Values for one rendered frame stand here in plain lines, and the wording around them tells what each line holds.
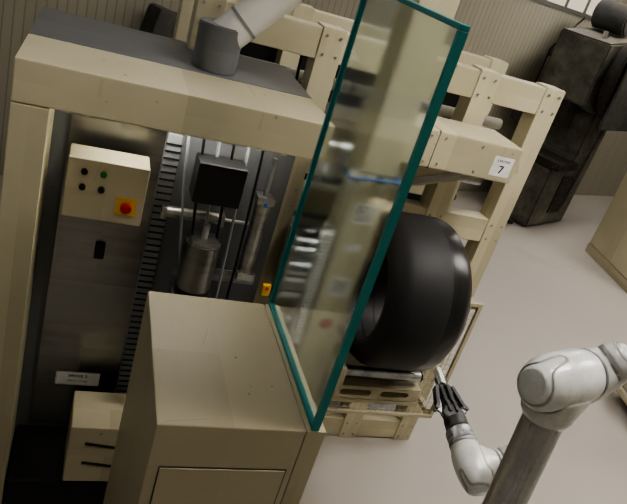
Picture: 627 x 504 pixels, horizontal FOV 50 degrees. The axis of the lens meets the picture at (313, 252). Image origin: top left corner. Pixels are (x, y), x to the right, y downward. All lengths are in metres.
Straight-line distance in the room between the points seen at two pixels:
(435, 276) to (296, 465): 0.92
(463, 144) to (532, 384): 1.22
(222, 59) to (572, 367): 1.40
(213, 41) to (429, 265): 1.02
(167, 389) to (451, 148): 1.47
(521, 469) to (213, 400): 0.77
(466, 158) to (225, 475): 1.54
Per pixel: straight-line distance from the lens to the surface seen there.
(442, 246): 2.39
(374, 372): 2.57
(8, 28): 5.34
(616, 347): 1.79
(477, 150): 2.65
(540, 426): 1.72
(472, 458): 2.15
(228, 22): 2.27
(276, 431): 1.60
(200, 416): 1.57
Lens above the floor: 2.28
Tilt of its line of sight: 24 degrees down
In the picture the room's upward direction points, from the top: 18 degrees clockwise
